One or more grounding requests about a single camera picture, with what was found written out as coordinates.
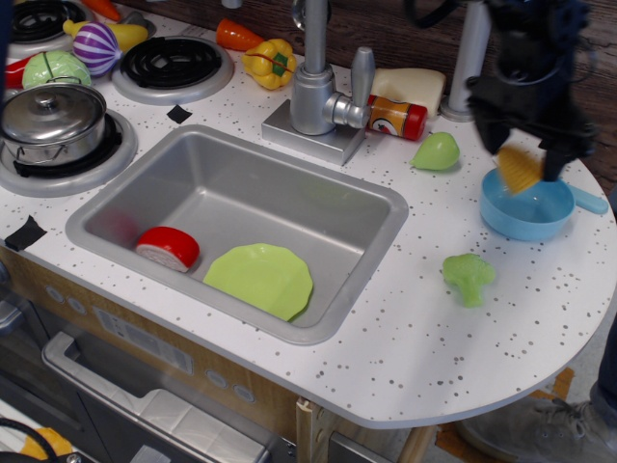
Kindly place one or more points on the cream toy cheese block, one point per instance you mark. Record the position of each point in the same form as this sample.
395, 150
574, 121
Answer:
419, 86

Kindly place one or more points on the black burner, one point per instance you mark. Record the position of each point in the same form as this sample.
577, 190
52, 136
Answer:
174, 70
37, 26
114, 154

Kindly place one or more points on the black tape square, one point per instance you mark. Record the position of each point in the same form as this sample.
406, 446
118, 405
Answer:
179, 115

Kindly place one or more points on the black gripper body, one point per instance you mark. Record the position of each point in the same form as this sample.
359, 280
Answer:
543, 108

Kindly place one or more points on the silver toy faucet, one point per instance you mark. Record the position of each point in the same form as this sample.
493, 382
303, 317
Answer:
318, 119

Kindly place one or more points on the yellow toy corn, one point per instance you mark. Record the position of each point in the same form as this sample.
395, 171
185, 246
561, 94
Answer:
518, 170

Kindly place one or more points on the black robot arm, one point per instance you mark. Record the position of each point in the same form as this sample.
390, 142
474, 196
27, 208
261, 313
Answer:
537, 38

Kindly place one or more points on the black tape at edge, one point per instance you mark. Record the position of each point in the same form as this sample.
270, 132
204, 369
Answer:
28, 234

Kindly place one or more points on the orange toy carrot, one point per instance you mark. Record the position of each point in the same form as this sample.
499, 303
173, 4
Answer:
105, 8
234, 36

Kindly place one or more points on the black front left burner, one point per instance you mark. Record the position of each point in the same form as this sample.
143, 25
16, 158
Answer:
114, 154

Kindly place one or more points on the green toy broccoli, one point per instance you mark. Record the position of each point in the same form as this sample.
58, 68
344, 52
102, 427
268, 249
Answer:
470, 274

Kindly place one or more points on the red capped sauce bottle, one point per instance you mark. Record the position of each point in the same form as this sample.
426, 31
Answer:
401, 119

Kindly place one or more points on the purple striped toy onion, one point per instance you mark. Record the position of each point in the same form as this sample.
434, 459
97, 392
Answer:
96, 46

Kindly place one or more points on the steel pot with lid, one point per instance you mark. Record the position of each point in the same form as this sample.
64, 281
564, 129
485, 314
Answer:
55, 123

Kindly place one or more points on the grey sneaker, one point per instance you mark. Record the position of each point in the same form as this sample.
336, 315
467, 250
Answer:
539, 430

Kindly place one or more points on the red toy chili pepper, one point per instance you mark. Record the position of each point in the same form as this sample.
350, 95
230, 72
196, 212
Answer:
14, 73

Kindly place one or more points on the green toy pear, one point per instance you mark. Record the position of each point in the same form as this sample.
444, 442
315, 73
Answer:
439, 151

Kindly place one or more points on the black back left burner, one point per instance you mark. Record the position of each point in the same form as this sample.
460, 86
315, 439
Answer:
37, 26

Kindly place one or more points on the grey metal pole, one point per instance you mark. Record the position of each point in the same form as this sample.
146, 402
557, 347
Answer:
470, 61

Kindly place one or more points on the green plastic plate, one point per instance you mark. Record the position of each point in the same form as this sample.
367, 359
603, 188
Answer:
268, 277

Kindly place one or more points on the yellow toy squash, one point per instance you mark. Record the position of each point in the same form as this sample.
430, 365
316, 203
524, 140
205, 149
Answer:
127, 35

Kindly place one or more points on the orange toy carrot at back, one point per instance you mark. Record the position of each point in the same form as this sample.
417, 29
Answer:
105, 8

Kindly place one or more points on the green toy cabbage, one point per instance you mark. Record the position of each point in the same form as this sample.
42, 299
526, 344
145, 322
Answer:
55, 67

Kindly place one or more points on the grey oven door handle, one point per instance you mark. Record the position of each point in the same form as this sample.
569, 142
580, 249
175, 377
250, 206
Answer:
155, 427

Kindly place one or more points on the grey toy sink basin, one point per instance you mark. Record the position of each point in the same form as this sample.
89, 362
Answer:
226, 192

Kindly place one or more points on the black middle burner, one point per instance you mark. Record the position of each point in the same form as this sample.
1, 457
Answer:
174, 70

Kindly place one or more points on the yellow toy bell pepper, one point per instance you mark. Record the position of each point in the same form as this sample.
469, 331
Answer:
271, 64

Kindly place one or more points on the blue plastic bowl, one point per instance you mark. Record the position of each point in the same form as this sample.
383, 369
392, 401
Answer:
537, 213

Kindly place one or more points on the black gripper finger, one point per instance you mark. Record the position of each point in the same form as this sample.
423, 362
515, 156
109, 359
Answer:
560, 152
494, 129

